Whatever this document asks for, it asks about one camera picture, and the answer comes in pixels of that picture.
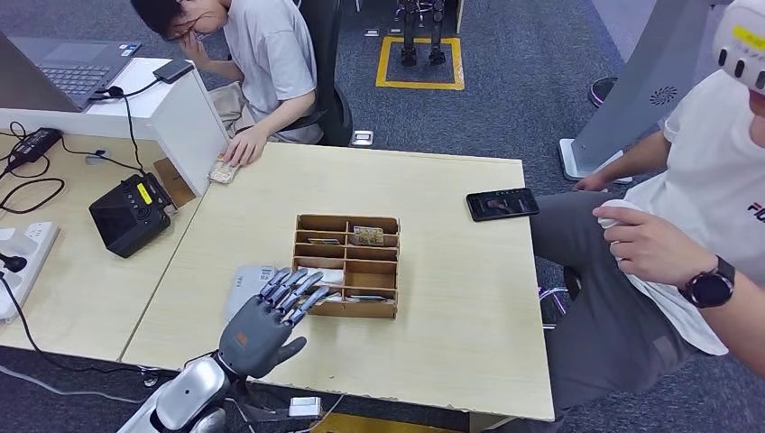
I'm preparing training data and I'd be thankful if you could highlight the headset person's left hand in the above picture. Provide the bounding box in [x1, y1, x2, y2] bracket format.
[593, 206, 718, 290]

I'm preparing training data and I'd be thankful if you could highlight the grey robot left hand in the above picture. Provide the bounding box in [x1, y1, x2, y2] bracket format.
[217, 267, 332, 382]

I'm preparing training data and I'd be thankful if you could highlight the person's left hand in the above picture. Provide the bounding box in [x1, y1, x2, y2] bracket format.
[222, 125, 270, 167]

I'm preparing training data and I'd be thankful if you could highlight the person's right hand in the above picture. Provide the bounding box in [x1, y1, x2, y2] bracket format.
[179, 30, 210, 67]

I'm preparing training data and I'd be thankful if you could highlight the headset person's right hand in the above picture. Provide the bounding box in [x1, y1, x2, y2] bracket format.
[572, 173, 611, 192]

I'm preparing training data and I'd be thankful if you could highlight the grey card reader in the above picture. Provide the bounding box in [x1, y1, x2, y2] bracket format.
[223, 264, 281, 324]

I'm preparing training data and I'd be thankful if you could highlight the person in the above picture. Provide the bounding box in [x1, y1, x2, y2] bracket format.
[130, 0, 345, 169]

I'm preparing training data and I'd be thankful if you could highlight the person wearing VR headset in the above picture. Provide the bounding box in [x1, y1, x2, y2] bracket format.
[529, 0, 765, 433]

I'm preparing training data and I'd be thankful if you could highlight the tan printed card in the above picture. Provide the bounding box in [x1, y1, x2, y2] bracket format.
[352, 226, 386, 247]

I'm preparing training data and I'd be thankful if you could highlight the black external drive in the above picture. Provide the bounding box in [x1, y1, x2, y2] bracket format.
[152, 57, 196, 84]

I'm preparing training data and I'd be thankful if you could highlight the white desk partition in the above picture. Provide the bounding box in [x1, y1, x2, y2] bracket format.
[0, 56, 233, 198]

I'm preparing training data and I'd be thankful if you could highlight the black wristwatch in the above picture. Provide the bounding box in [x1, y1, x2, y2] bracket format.
[677, 255, 736, 309]

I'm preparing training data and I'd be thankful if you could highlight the black smartphone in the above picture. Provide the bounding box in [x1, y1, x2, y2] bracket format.
[465, 187, 541, 224]

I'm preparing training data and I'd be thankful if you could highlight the dark shoe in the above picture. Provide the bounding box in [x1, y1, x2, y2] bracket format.
[588, 76, 620, 109]

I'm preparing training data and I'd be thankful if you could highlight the white paper sheet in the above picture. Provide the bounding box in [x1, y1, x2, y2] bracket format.
[310, 267, 346, 287]

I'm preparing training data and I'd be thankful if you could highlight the wooden compartment organizer box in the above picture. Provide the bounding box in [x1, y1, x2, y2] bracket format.
[290, 214, 401, 320]

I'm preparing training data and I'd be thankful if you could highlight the chrome chair leg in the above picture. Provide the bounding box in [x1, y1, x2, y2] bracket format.
[538, 285, 569, 331]

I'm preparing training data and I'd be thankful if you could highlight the grey stand with white base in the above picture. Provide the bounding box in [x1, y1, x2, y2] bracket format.
[558, 0, 718, 184]

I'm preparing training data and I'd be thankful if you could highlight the grey laptop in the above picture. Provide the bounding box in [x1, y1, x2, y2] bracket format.
[0, 31, 144, 114]

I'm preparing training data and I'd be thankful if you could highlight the yellow floor tape strip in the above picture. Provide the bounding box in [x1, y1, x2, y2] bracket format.
[309, 410, 467, 433]

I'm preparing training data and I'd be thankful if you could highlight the black office chair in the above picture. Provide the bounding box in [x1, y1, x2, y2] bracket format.
[281, 0, 355, 148]

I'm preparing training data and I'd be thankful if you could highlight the black box with yellow label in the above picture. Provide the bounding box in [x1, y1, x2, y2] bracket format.
[88, 171, 176, 259]

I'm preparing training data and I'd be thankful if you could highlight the yellow floor tape square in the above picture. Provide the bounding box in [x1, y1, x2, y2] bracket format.
[375, 35, 466, 92]

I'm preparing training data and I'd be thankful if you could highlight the black power adapter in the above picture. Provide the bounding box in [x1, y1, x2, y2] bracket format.
[6, 126, 63, 170]

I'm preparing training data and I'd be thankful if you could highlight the black humanoid robot leg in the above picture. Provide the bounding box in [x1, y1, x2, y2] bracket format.
[428, 0, 449, 67]
[399, 0, 420, 68]

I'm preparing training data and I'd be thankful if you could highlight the white VR headset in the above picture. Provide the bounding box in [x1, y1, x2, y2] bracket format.
[712, 0, 765, 97]

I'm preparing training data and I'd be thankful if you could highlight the white power strip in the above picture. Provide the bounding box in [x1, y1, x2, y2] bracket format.
[0, 221, 61, 325]

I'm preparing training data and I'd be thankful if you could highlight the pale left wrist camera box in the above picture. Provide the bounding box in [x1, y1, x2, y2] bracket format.
[238, 388, 323, 422]

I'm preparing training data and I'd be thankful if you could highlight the black drive cable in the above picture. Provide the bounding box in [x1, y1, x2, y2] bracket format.
[89, 76, 163, 176]

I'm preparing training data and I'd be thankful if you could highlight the black looped cable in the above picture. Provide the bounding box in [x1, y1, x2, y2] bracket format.
[0, 121, 67, 215]

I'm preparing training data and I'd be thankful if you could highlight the white floor cable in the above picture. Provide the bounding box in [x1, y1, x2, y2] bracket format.
[0, 364, 148, 408]

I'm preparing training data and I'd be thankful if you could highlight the black plug cable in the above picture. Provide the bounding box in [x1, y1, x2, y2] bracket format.
[0, 272, 160, 387]

